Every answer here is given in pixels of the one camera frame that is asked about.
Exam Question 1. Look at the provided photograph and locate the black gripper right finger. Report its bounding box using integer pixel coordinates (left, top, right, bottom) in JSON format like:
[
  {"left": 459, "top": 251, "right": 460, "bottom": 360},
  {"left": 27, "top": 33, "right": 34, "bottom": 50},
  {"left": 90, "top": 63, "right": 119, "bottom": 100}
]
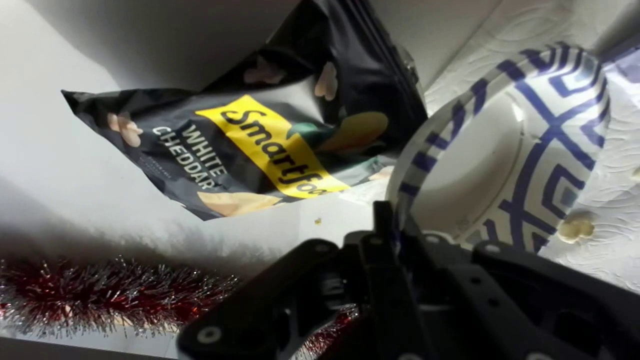
[{"left": 396, "top": 223, "right": 640, "bottom": 360}]

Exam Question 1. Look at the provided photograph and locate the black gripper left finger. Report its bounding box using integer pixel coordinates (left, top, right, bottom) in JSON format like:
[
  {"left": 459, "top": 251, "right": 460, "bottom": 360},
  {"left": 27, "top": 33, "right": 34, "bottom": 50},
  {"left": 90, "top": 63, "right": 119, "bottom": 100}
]
[{"left": 177, "top": 198, "right": 408, "bottom": 360}]

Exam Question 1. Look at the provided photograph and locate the blue patterned paper plate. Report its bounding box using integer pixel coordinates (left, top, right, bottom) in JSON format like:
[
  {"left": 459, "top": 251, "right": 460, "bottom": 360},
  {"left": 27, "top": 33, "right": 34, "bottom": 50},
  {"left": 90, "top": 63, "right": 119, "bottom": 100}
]
[{"left": 386, "top": 43, "right": 613, "bottom": 258}]

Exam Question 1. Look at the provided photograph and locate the small popcorn piece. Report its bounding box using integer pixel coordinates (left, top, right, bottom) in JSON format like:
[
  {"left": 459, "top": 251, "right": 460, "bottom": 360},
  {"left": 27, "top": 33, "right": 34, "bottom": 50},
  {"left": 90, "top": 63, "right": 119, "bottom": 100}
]
[{"left": 557, "top": 210, "right": 598, "bottom": 246}]

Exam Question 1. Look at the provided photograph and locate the black popcorn bag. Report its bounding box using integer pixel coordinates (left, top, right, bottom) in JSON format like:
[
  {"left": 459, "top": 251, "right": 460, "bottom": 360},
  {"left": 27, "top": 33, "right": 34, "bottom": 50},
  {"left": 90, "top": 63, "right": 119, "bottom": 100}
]
[{"left": 62, "top": 0, "right": 429, "bottom": 223}]

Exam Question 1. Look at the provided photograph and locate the red tinsel garland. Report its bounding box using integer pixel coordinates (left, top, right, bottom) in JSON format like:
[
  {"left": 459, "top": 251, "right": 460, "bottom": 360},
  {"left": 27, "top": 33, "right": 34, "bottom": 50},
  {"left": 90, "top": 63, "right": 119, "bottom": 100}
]
[{"left": 0, "top": 257, "right": 363, "bottom": 360}]

